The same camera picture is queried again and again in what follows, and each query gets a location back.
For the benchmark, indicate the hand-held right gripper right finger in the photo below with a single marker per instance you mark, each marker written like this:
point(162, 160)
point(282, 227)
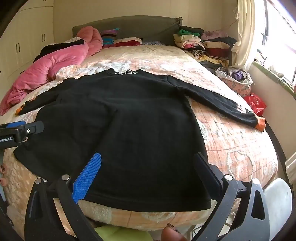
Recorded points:
point(208, 177)

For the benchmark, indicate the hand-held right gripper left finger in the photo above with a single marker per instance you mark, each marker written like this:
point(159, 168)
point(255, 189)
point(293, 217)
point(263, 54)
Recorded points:
point(89, 176)

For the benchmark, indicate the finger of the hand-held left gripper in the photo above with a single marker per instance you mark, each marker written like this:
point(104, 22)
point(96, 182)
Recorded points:
point(34, 127)
point(13, 124)

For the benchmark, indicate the black t-shirt orange print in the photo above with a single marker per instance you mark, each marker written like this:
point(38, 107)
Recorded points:
point(127, 127)

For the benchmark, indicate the pile of folded clothes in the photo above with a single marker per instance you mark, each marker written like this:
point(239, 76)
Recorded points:
point(203, 44)

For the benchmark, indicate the person's left hand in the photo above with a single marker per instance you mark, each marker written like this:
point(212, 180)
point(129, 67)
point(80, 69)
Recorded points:
point(3, 172)

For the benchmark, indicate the person's right hand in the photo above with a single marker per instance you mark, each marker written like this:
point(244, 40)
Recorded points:
point(172, 234)

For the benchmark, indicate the peach patterned blanket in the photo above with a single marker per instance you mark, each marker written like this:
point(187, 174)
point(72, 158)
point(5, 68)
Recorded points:
point(231, 150)

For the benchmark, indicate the pink quilt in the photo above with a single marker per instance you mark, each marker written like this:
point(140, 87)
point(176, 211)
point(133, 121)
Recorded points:
point(46, 67)

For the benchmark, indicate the green cloth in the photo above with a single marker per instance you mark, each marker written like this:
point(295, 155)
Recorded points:
point(120, 234)

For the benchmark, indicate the black garment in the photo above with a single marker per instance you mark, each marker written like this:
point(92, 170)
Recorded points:
point(53, 47)

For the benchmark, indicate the red plastic bag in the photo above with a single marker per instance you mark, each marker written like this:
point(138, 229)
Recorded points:
point(254, 104)

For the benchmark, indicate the floral fabric basket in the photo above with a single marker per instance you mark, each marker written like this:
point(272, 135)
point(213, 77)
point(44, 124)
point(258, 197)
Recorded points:
point(240, 88)

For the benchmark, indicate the cream wardrobe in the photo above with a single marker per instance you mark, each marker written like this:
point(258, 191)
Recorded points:
point(27, 30)

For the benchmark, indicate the purple cloth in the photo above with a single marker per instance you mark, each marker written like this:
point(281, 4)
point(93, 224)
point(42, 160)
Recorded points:
point(238, 75)

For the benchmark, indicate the striped pillow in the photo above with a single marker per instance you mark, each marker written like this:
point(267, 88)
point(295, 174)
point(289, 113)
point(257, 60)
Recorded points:
point(108, 38)

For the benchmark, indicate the green windowsill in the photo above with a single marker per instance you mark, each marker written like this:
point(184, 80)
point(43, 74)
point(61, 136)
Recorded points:
point(272, 77)

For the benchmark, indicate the red cloth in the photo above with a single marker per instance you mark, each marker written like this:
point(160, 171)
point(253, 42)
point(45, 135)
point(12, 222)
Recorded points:
point(129, 42)

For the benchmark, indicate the blue patterned cloth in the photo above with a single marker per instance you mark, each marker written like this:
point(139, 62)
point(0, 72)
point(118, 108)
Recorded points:
point(152, 43)

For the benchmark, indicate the cream curtain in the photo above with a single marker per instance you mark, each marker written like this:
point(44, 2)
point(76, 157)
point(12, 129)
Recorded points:
point(245, 34)

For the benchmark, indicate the olive green headboard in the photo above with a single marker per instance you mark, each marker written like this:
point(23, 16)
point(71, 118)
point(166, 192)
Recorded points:
point(143, 27)

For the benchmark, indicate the window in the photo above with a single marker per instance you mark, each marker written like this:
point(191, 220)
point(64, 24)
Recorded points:
point(277, 34)

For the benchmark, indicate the dark bed frame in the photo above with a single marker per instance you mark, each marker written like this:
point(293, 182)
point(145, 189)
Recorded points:
point(278, 153)

